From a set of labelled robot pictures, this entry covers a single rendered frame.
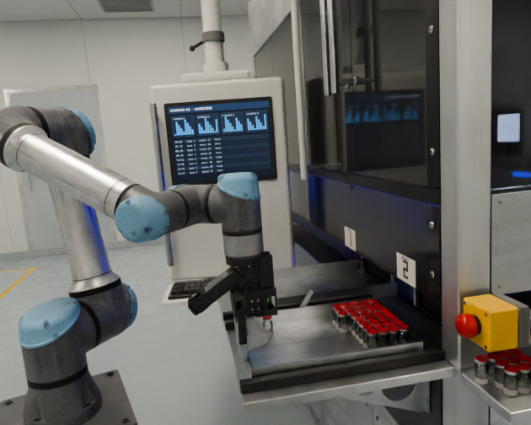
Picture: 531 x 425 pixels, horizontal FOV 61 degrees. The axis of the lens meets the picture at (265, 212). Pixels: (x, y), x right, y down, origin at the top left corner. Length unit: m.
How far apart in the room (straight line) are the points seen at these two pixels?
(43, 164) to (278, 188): 1.03
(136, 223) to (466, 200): 0.56
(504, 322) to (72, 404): 0.81
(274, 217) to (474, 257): 1.01
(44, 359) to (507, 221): 0.90
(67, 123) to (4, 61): 5.62
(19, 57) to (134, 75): 1.37
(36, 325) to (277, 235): 1.03
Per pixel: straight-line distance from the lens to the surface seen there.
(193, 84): 1.74
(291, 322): 1.13
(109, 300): 1.08
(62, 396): 1.04
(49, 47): 6.57
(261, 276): 0.86
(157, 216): 0.74
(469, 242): 0.88
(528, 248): 0.95
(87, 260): 1.08
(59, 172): 0.87
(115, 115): 6.33
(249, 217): 0.81
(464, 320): 0.83
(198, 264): 1.79
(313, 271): 1.48
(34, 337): 1.00
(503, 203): 0.90
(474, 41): 0.87
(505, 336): 0.85
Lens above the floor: 1.33
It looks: 9 degrees down
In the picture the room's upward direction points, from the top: 4 degrees counter-clockwise
